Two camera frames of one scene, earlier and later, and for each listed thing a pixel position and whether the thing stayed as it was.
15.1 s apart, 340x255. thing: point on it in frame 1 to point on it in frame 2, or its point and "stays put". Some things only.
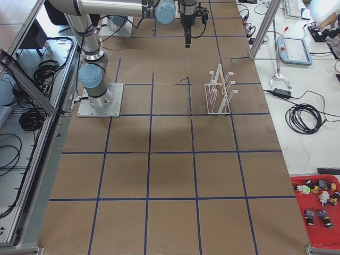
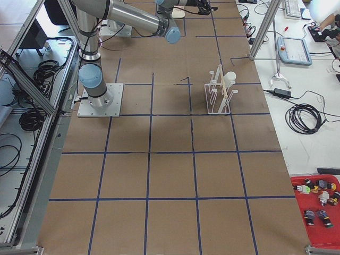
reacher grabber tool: x=278 y=75 stays put
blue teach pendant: x=293 y=51 stays put
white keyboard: x=292 y=8 stays put
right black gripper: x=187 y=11 to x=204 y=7
